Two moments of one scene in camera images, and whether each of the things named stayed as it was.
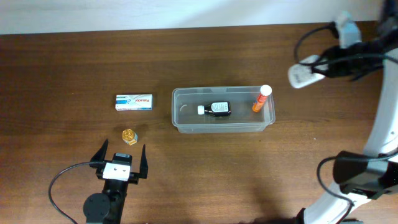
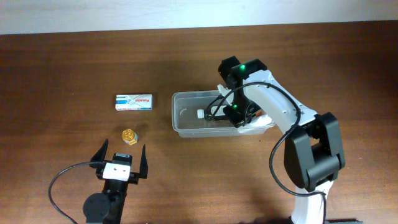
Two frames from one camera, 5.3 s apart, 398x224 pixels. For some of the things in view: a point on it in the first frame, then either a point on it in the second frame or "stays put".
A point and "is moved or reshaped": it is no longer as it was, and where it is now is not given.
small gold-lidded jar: (129, 137) stays put
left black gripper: (137, 177) stays put
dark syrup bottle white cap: (216, 108) to (206, 114)
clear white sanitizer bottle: (300, 75) to (262, 122)
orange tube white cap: (265, 90) is moved or reshaped
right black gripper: (337, 62) to (226, 112)
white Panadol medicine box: (134, 102) stays put
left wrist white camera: (115, 171) stays put
